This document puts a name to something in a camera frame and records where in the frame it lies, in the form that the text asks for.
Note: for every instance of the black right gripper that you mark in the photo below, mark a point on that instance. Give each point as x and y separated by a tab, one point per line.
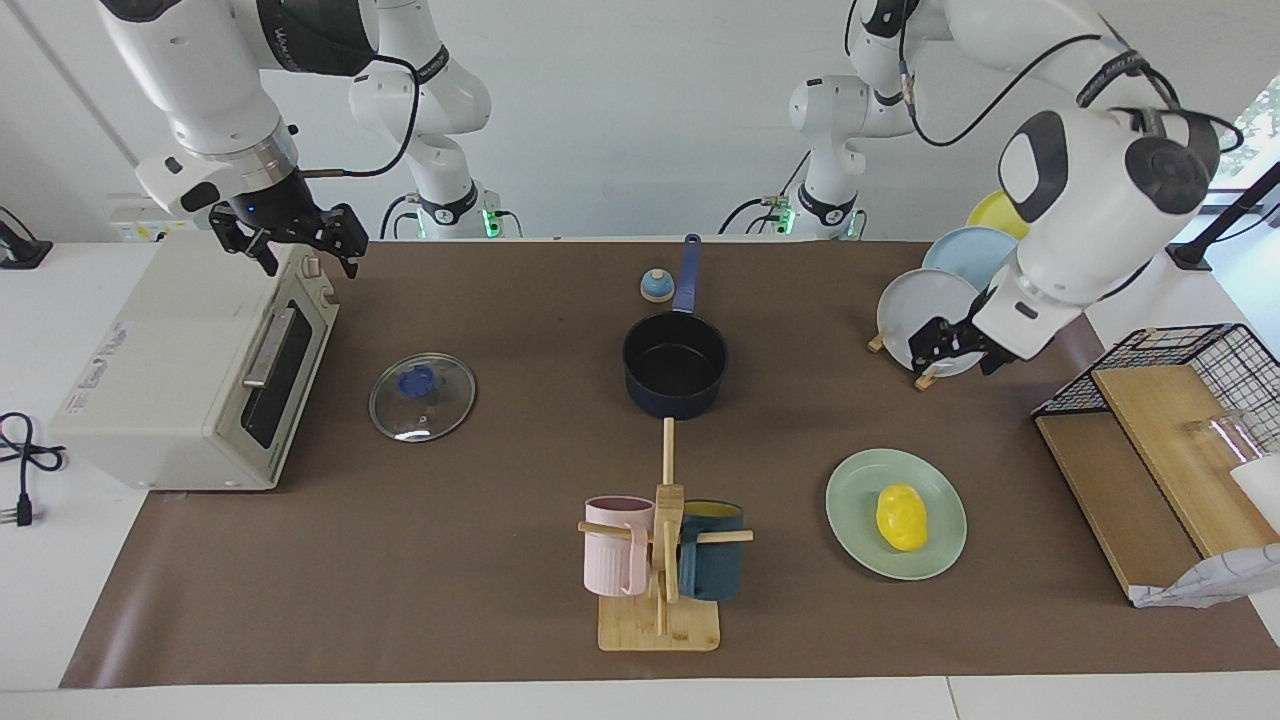
275	208

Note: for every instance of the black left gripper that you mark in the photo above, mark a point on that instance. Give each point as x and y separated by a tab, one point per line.
975	325

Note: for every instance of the yellow potato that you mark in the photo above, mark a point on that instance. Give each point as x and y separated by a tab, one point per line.
902	518

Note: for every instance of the glass lid with blue knob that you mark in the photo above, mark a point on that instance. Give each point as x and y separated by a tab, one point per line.
415	381

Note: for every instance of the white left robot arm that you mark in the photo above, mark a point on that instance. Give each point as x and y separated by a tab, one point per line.
1090	220

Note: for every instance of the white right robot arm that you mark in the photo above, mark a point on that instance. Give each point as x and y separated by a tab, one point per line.
200	80

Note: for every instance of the grey plate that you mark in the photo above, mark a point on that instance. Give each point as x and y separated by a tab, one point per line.
920	300

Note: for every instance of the wooden plate rack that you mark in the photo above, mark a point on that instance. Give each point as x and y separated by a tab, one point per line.
875	344

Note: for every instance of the light blue plate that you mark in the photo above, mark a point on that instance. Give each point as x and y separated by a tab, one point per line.
970	255

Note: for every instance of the yellow plate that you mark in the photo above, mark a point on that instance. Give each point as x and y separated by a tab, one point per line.
995	212

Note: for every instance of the green plate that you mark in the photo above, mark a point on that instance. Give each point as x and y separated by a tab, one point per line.
860	520

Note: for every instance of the dark blue pot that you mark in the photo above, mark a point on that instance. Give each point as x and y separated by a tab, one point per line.
675	400

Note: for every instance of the white power strip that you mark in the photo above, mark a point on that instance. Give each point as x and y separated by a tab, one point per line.
130	228

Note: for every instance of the beige toaster oven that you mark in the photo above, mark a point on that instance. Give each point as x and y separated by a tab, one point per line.
150	370

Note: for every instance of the dark wooden shelf board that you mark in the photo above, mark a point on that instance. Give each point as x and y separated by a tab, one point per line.
1110	490

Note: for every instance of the black table clamp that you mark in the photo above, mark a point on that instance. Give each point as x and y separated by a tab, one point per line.
25	255

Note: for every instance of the clear glass cup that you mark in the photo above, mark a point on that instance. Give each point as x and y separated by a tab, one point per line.
1225	435

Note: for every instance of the small blue wooden bell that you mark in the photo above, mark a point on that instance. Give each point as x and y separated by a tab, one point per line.
656	290

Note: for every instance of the dark teal mug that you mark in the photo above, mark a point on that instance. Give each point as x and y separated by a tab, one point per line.
715	575

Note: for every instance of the white cup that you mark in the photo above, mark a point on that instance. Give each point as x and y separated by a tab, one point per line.
1262	490

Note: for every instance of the white checked cloth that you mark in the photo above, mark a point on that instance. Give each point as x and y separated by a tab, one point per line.
1210	580

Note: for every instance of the brown table mat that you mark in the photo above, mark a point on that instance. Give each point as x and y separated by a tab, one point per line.
450	560

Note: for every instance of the wooden mug tree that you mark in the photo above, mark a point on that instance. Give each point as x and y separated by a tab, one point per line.
660	625

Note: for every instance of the pink ribbed mug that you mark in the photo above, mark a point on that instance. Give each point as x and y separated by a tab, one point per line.
610	560

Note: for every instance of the black camera stand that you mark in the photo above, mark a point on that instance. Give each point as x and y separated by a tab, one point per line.
1190	255

